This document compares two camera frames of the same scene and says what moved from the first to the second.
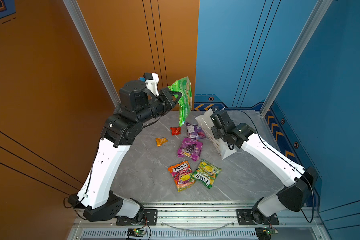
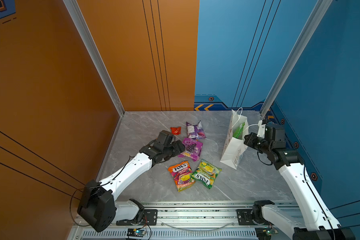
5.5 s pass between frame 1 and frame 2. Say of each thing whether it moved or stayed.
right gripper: moved
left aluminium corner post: stayed
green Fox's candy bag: stayed
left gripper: moved
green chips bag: moved
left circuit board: stayed
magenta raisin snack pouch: stayed
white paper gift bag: moved
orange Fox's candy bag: stayed
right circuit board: stayed
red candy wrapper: stayed
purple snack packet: stayed
